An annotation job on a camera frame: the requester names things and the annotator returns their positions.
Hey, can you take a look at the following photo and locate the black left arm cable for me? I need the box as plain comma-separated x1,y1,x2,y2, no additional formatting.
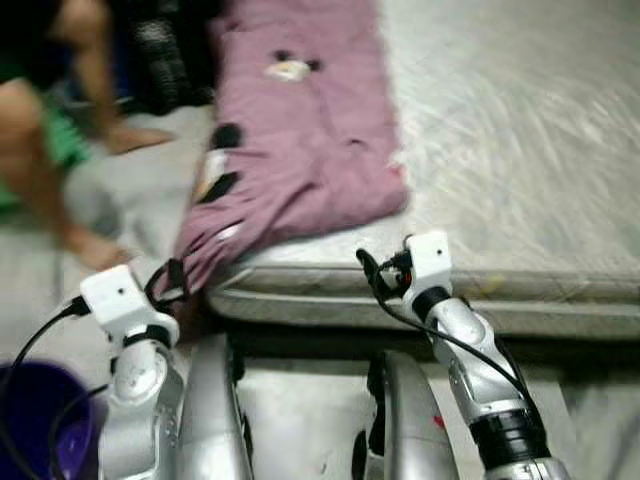
0,295,111,480

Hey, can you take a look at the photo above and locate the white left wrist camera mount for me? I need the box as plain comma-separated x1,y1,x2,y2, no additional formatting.
78,264,181,346

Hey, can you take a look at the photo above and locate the dark bed frame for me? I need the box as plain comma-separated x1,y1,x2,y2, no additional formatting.
205,320,640,367

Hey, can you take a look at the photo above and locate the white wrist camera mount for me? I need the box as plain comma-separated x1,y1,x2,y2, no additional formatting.
78,264,181,346
403,231,454,301

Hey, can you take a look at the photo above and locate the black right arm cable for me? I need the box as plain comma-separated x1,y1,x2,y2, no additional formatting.
368,270,536,401

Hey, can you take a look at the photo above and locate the black ribbed object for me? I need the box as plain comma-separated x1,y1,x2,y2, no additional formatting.
125,0,223,113

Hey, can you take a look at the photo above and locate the white quilted mattress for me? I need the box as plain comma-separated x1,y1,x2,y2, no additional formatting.
205,0,640,341

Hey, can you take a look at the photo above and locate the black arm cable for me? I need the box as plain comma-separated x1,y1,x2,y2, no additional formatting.
368,270,536,401
0,295,111,480

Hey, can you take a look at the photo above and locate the pink cartoon print blanket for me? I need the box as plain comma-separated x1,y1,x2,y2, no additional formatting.
170,0,411,301

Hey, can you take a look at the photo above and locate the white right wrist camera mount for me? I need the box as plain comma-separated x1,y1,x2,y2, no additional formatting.
403,231,454,301

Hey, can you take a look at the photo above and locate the silver left robot leg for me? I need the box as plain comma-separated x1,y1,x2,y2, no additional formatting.
178,333,253,480

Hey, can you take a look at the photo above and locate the person in green shorts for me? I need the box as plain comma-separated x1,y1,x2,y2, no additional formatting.
0,0,179,273

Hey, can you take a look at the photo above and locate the purple bucket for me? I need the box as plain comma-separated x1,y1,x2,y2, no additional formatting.
0,360,101,480

